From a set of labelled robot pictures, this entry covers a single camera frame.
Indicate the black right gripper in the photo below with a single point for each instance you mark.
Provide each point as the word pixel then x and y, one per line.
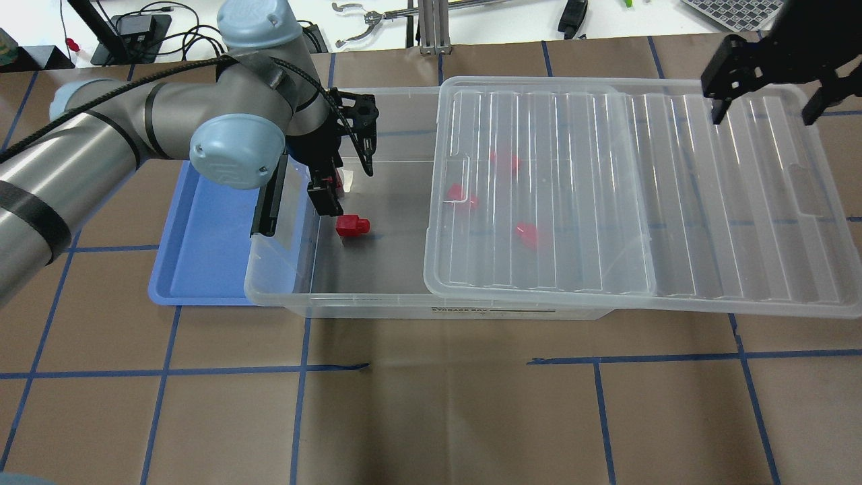
pixel 801 34

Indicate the aluminium frame post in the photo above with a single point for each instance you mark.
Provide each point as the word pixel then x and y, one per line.
pixel 433 20

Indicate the red block upper middle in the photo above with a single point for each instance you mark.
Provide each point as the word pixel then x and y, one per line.
pixel 505 162

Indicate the red block front left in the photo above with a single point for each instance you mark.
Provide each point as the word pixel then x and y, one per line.
pixel 531 236

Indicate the red block centre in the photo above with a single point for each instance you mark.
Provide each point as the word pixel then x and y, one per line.
pixel 460 198

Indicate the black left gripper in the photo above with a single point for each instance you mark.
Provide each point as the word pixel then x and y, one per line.
pixel 311 147

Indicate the clear plastic storage box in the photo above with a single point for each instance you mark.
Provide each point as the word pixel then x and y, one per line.
pixel 380 275

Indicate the black box latch handle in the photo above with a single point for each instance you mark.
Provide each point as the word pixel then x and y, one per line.
pixel 269 202

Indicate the red block near latch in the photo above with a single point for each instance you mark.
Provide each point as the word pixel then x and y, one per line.
pixel 352 225

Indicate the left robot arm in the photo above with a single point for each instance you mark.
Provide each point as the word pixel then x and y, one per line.
pixel 238 118

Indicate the blue plastic tray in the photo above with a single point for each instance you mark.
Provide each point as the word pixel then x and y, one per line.
pixel 209 255

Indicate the clear plastic box lid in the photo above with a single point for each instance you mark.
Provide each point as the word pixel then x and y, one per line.
pixel 647 203

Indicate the red block box corner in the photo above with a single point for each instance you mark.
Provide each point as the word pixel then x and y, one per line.
pixel 334 182

